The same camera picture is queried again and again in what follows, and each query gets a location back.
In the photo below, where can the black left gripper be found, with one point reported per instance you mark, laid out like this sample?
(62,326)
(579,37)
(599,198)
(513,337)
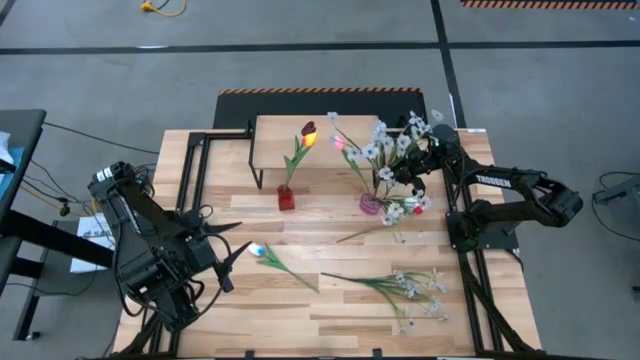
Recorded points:
(202,252)

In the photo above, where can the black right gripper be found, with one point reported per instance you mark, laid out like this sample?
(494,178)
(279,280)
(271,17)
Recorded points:
(440,150)

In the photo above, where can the blue white artificial tulip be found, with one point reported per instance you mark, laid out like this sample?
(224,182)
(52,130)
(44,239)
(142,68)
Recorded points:
(256,249)

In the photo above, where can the pink artificial tulip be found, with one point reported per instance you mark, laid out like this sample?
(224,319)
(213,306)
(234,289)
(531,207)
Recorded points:
(339,142)

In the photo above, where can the yellow orange artificial tulip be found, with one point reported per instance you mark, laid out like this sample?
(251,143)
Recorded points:
(310,140)

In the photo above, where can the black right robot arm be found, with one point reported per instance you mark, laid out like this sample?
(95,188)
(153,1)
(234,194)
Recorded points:
(525,182)

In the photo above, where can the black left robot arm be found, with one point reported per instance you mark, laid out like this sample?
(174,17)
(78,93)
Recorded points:
(140,225)

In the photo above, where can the pink ribbed glass vase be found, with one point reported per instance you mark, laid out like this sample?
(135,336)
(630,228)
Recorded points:
(367,206)

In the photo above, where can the red ribbed glass vase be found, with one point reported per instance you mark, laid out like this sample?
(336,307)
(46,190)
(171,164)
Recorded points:
(286,199)

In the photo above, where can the black table clamp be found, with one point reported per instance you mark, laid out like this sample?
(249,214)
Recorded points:
(377,353)
(249,354)

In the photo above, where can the white printed paper sheet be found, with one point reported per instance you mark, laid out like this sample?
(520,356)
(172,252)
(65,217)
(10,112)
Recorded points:
(85,250)

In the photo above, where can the grey equipment base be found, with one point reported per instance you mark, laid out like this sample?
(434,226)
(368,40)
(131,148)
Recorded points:
(620,190)

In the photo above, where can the hazard stripe floor tape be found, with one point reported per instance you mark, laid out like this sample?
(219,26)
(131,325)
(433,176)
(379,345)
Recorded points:
(550,4)

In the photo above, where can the blue mat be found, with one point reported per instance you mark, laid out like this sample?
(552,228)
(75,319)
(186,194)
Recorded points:
(10,180)

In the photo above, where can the black side desk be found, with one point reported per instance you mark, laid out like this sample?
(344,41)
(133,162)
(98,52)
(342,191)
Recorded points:
(20,130)

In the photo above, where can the white crumpled paper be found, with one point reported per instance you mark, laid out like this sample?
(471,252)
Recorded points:
(5,150)

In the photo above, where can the wooden shelf black metal frame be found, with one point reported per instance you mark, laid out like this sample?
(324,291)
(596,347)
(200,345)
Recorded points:
(275,145)

